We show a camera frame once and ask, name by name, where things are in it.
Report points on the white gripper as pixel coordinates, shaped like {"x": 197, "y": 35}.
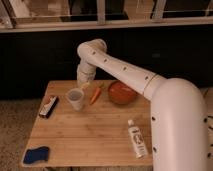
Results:
{"x": 83, "y": 78}

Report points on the orange round bowl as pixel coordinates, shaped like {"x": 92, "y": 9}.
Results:
{"x": 120, "y": 93}

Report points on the blue sponge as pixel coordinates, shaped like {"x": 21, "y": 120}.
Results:
{"x": 37, "y": 154}

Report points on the white ceramic cup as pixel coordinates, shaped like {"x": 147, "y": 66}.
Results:
{"x": 75, "y": 97}

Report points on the white plastic bottle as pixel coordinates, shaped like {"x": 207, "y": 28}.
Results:
{"x": 137, "y": 140}

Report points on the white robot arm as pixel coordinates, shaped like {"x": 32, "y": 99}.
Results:
{"x": 179, "y": 129}

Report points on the wooden table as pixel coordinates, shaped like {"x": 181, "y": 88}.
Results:
{"x": 95, "y": 136}

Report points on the orange carrot-like pepper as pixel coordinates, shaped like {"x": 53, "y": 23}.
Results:
{"x": 96, "y": 94}

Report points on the window frame rail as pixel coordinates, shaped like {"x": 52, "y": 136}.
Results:
{"x": 45, "y": 15}

